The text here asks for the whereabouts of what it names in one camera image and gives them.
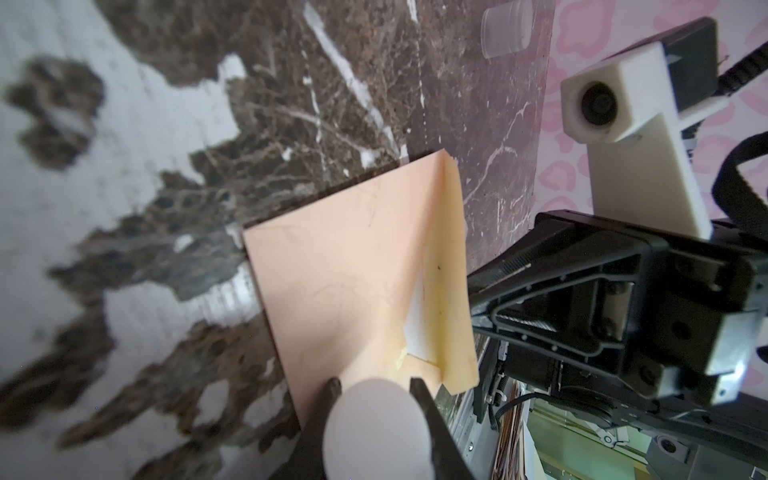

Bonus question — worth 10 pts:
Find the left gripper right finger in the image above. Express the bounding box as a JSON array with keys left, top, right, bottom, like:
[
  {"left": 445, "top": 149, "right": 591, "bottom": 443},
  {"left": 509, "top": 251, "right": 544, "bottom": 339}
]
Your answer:
[{"left": 409, "top": 377, "right": 474, "bottom": 480}]

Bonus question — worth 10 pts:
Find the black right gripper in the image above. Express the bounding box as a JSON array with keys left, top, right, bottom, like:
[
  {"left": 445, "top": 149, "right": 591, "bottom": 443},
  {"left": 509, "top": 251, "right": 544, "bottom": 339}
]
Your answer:
[{"left": 470, "top": 210, "right": 767, "bottom": 467}]

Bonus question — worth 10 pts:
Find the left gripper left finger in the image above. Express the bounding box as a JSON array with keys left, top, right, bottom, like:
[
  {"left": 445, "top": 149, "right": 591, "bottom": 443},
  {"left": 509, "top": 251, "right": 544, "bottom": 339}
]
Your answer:
[{"left": 270, "top": 377, "right": 342, "bottom": 480}]

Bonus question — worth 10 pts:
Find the white glue stick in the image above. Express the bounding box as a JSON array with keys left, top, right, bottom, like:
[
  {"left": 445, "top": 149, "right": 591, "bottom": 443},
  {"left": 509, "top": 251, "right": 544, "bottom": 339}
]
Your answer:
[{"left": 322, "top": 378, "right": 436, "bottom": 480}]

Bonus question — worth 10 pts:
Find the pink red-bordered letter card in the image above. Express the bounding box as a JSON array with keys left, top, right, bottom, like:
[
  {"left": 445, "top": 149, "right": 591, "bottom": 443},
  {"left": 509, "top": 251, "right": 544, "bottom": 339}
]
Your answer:
[{"left": 404, "top": 271, "right": 437, "bottom": 364}]

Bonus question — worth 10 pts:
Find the peach paper envelope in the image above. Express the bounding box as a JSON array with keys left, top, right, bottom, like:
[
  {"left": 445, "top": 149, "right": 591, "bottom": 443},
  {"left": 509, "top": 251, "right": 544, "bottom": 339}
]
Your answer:
[{"left": 243, "top": 150, "right": 479, "bottom": 423}]

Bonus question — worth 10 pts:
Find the clear glue stick cap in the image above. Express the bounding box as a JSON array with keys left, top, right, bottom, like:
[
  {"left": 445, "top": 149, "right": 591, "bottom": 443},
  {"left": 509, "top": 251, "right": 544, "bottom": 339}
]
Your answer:
[{"left": 481, "top": 0, "right": 534, "bottom": 59}]

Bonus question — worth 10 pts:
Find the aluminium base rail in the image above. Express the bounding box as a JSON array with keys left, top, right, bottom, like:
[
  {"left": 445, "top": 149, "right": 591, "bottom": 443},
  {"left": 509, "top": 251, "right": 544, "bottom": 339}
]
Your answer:
[{"left": 437, "top": 371, "right": 695, "bottom": 479}]

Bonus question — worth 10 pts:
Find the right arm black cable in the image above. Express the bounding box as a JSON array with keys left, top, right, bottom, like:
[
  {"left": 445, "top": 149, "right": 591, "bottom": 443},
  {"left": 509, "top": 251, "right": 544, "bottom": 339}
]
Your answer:
[{"left": 710, "top": 38, "right": 768, "bottom": 241}]

